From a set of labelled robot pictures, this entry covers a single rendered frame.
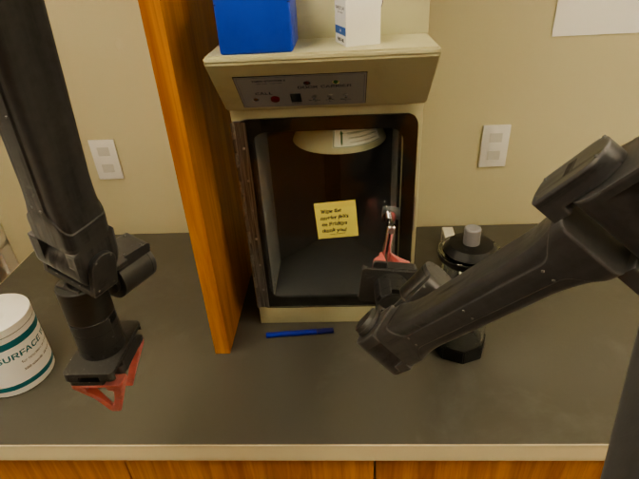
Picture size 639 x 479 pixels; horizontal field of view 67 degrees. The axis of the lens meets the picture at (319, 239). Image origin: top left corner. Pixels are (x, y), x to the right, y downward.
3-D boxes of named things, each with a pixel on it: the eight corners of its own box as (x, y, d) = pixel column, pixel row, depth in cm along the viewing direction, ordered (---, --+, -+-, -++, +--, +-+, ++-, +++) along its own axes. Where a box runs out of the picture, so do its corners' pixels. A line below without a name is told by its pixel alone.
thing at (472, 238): (448, 241, 91) (452, 211, 87) (499, 252, 87) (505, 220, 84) (436, 268, 84) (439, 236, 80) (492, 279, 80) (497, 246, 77)
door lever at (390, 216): (388, 254, 93) (375, 253, 93) (396, 211, 88) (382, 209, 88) (391, 270, 89) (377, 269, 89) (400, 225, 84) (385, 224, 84)
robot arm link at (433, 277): (352, 335, 66) (399, 376, 65) (408, 278, 61) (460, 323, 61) (368, 297, 76) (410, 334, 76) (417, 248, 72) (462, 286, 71)
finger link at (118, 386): (151, 382, 72) (136, 335, 67) (134, 423, 66) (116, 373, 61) (106, 383, 72) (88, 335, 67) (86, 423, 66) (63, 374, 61)
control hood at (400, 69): (227, 106, 80) (218, 43, 75) (425, 99, 79) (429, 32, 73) (212, 129, 71) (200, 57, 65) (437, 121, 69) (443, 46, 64)
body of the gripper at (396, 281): (361, 262, 80) (364, 288, 74) (423, 267, 80) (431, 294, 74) (357, 294, 83) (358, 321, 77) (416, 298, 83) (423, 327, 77)
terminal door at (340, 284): (261, 305, 102) (235, 119, 81) (408, 303, 100) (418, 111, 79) (261, 308, 101) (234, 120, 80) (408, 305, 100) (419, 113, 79)
